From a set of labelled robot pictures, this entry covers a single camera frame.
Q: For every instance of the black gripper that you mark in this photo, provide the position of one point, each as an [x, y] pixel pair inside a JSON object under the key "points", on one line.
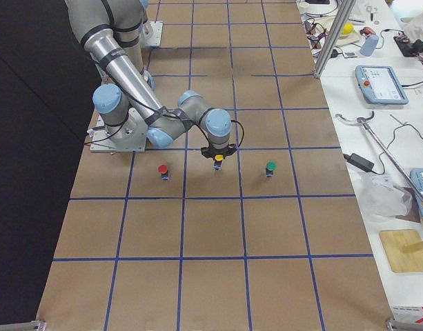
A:
{"points": [[218, 152]]}

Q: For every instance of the yellow push button switch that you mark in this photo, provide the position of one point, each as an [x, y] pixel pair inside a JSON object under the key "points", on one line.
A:
{"points": [[218, 161]]}

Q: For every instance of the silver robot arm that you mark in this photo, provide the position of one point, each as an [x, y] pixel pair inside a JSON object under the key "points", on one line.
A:
{"points": [[109, 31]]}

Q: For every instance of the black right power adapter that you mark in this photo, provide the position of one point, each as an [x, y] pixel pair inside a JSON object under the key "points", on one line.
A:
{"points": [[360, 162]]}

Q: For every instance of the metal reacher grabber tool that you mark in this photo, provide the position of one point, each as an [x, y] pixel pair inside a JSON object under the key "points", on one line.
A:
{"points": [[363, 121]]}

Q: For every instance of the clear plastic bag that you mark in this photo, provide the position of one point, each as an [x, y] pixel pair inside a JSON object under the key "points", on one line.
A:
{"points": [[380, 198]]}

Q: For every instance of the yellow lemon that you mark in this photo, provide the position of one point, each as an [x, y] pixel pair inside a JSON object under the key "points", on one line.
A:
{"points": [[347, 29]]}

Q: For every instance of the blue plastic cup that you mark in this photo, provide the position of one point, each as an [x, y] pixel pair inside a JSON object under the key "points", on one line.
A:
{"points": [[369, 45]]}

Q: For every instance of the wooden cutting board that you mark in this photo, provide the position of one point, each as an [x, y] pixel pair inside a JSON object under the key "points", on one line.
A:
{"points": [[403, 249]]}

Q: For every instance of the red push button switch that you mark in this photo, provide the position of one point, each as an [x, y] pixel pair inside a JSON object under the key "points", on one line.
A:
{"points": [[164, 172]]}

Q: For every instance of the green push button switch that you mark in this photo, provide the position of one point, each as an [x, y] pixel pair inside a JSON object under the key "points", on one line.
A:
{"points": [[270, 167]]}

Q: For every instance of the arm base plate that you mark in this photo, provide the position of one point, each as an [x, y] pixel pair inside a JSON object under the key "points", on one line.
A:
{"points": [[150, 35], [131, 137]]}

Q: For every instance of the aluminium frame post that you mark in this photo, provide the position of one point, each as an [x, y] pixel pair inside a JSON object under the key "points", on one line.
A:
{"points": [[340, 20]]}

